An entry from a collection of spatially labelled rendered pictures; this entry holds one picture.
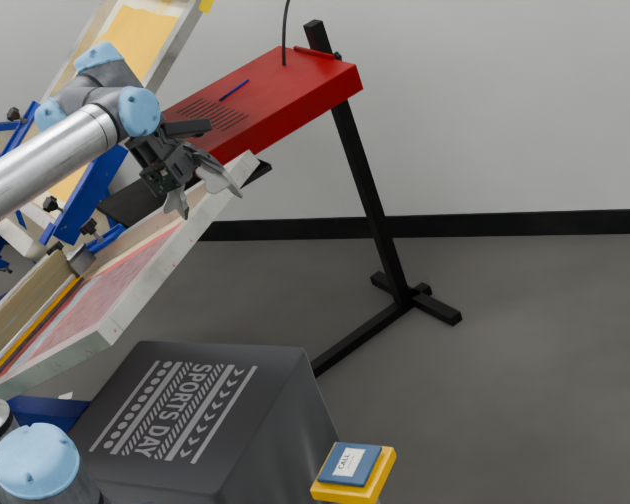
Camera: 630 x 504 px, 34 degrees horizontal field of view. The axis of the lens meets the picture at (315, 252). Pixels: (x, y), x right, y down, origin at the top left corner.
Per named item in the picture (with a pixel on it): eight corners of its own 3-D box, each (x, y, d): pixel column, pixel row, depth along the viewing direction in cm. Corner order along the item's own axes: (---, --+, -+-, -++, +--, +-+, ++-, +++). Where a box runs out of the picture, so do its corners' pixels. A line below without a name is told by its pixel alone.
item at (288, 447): (359, 476, 254) (307, 346, 232) (285, 630, 223) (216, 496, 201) (348, 475, 256) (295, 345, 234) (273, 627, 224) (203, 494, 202)
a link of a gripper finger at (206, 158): (217, 187, 180) (174, 164, 181) (221, 181, 181) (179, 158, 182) (222, 168, 177) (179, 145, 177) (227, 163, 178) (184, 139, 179)
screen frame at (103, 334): (260, 162, 213) (249, 148, 212) (112, 346, 172) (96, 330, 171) (70, 283, 266) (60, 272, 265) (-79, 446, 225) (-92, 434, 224)
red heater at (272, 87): (288, 71, 362) (277, 41, 355) (365, 93, 326) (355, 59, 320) (144, 154, 340) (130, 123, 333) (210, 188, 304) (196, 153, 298)
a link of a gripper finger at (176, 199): (159, 230, 187) (154, 189, 181) (175, 211, 191) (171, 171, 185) (174, 234, 186) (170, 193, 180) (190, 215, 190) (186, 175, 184)
